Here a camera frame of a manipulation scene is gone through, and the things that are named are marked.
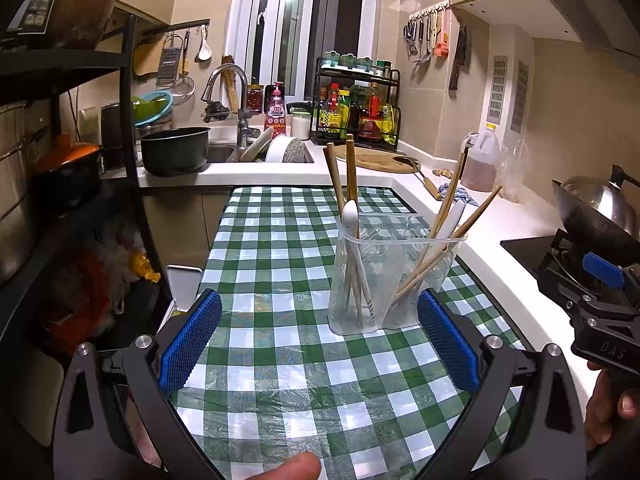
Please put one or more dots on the dark canister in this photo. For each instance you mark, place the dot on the dark canister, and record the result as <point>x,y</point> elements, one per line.
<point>117,135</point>

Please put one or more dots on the yellow plastic bag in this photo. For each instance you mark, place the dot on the yellow plastic bag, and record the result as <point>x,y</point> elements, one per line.
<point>145,266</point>

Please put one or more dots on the black shelf rack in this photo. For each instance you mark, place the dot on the black shelf rack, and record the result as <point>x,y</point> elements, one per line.
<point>127,85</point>

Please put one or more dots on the plastic oil jug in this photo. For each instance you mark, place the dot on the plastic oil jug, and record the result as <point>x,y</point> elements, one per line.
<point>480,170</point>

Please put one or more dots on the row of sauce bottles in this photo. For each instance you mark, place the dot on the row of sauce bottles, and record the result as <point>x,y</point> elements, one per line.
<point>370,120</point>

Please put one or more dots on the mesh strainer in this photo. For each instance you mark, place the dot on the mesh strainer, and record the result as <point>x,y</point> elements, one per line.
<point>183,91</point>

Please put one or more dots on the brown stick bundle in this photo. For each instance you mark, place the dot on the brown stick bundle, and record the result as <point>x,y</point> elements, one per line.
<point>231,87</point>

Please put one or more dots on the white perforated strainer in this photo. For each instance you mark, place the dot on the white perforated strainer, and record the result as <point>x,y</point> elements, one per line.
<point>290,150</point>

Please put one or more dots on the steel kitchen scissors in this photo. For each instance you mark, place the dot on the steel kitchen scissors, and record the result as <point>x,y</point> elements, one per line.
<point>411,42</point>

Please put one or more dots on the metal grater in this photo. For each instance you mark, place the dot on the metal grater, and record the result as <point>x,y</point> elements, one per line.
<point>170,62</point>

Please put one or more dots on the green bowl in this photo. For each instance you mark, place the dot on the green bowl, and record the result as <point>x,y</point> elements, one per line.
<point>145,107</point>

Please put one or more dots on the clear plastic utensil holder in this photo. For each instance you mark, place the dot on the clear plastic utensil holder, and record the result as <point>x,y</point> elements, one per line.
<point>390,260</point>

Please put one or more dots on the white hook rail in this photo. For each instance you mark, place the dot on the white hook rail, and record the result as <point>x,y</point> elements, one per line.
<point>425,11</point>

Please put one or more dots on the green checked tablecloth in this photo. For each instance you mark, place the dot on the green checked tablecloth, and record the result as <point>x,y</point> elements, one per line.
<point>280,270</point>

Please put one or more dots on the hanging wooden board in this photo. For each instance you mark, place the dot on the hanging wooden board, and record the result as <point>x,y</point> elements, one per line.
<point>145,60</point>

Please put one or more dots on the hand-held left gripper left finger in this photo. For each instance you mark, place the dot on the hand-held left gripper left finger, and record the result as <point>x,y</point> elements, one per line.
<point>192,340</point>

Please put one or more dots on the wall vent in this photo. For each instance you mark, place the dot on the wall vent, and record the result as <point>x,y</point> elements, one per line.
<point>520,95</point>
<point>496,87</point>

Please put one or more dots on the window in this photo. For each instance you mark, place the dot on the window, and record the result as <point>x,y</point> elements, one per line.
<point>345,20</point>

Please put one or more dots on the red plastic bag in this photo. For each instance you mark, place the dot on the red plastic bag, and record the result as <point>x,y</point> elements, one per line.
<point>85,285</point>

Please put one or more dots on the ginger root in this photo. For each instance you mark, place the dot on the ginger root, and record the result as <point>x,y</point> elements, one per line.
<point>442,172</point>

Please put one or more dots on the person's right hand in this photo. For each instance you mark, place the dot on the person's right hand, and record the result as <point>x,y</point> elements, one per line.
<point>597,415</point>

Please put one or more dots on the black pot orange lid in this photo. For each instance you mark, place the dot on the black pot orange lid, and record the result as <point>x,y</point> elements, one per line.
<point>65,152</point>

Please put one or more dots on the row of spice jars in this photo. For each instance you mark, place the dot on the row of spice jars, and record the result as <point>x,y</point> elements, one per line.
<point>350,61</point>

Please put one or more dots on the round wooden cutting board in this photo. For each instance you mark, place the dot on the round wooden cutting board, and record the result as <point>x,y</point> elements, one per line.
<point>380,161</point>

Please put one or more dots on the black wok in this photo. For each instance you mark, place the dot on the black wok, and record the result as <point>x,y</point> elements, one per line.
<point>585,225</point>

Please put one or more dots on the dark scrubber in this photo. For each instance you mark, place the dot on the dark scrubber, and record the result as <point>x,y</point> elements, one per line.
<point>216,111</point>

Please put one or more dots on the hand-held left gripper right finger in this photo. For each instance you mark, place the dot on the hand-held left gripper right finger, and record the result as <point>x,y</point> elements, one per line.
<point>447,340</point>

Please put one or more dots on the black glass cooktop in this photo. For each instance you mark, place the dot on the black glass cooktop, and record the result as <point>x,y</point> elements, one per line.
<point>520,252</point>

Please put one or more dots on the white ladle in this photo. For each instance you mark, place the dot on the white ladle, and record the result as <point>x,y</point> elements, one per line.
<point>204,52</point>

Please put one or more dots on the steel kitchen faucet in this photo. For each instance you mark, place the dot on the steel kitchen faucet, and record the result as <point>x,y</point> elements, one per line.
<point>230,70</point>

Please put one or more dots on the steel hanging utensil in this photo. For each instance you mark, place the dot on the steel hanging utensil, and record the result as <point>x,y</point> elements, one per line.
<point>426,52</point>

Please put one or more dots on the black spice rack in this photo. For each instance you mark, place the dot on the black spice rack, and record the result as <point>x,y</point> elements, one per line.
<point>398,110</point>

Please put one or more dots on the hanging cleaver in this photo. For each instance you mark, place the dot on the hanging cleaver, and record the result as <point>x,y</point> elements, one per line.
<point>457,60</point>

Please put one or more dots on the steel wok lid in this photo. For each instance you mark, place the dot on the steel wok lid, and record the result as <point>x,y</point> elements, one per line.
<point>600,195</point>

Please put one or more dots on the black cooking pot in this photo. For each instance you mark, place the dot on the black cooking pot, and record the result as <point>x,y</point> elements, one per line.
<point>175,152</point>

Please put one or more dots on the red glass jar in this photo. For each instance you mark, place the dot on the red glass jar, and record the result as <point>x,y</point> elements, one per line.
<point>255,100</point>

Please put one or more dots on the range hood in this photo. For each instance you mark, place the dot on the range hood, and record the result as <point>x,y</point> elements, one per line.
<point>590,0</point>

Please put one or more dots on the clear plastic bag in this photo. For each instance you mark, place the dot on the clear plastic bag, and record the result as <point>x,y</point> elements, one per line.
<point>512,175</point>

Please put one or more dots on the brown bowl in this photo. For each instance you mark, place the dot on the brown bowl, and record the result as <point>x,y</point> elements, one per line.
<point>82,15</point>

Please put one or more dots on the white bin lid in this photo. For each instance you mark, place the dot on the white bin lid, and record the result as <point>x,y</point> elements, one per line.
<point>182,285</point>

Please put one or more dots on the black pan support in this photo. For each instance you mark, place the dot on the black pan support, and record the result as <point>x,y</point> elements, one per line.
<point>560,245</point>

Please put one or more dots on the person's left hand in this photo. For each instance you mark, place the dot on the person's left hand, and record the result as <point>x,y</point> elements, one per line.
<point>297,467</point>

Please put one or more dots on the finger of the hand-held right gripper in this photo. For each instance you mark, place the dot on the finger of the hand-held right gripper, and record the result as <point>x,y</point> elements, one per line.
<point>602,266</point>
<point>560,285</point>

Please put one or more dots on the white jar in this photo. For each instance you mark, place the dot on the white jar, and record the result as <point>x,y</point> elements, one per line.
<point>301,127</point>

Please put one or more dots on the blue rag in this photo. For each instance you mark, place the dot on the blue rag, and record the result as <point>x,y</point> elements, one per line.
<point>464,193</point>

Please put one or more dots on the steel stockpot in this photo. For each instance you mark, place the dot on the steel stockpot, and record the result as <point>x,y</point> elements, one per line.
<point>12,185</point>

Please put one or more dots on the pink dish soap bottle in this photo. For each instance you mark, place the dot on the pink dish soap bottle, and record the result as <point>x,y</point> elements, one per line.
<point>275,115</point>

